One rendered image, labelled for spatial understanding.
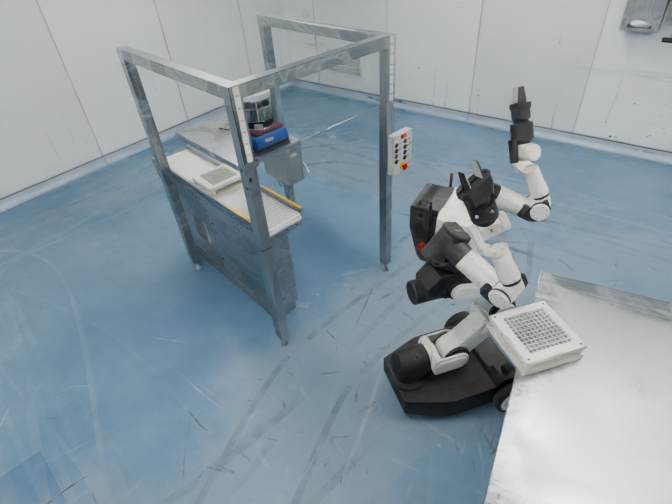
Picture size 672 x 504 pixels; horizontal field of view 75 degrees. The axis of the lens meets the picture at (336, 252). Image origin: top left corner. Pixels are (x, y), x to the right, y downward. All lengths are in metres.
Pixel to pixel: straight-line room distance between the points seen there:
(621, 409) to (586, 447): 0.21
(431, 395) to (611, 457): 1.00
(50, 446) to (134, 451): 0.48
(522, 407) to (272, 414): 1.41
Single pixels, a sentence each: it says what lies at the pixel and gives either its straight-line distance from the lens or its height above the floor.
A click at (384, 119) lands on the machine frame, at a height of 1.18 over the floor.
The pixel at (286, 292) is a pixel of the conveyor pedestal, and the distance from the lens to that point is 2.92.
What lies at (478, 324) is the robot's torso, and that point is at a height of 0.46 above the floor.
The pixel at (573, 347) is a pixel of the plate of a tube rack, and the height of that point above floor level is 0.89.
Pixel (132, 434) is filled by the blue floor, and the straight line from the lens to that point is 2.80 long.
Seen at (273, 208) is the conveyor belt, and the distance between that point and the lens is 2.59.
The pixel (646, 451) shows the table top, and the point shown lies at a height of 0.82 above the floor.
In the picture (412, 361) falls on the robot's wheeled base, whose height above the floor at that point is 0.34.
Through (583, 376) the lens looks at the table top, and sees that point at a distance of 1.83.
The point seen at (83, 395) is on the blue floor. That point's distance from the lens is 3.11.
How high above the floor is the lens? 2.18
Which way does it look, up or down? 38 degrees down
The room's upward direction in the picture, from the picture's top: 5 degrees counter-clockwise
